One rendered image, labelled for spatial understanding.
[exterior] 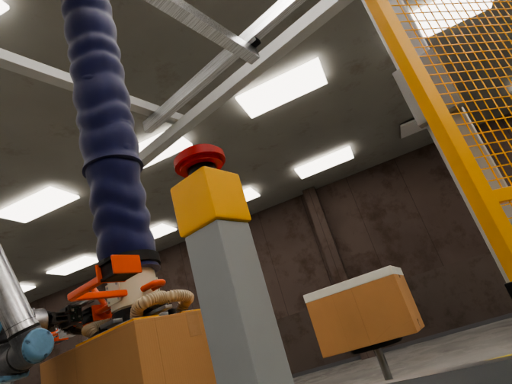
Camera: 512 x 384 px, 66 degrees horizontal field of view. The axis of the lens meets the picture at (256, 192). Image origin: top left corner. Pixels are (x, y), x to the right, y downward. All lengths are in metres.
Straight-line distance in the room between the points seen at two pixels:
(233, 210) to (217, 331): 0.14
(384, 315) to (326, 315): 0.36
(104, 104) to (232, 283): 1.39
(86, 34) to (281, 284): 8.37
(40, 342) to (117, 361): 0.27
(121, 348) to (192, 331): 0.21
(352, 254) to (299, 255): 1.25
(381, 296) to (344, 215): 7.13
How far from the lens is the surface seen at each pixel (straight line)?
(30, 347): 1.39
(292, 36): 3.65
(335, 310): 2.64
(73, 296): 1.32
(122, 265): 1.10
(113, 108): 1.74
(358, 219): 9.55
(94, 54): 1.92
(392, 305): 2.55
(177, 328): 1.25
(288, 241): 9.78
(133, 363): 1.18
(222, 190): 0.49
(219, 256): 0.45
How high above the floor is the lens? 0.78
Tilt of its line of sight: 21 degrees up
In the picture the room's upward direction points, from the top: 17 degrees counter-clockwise
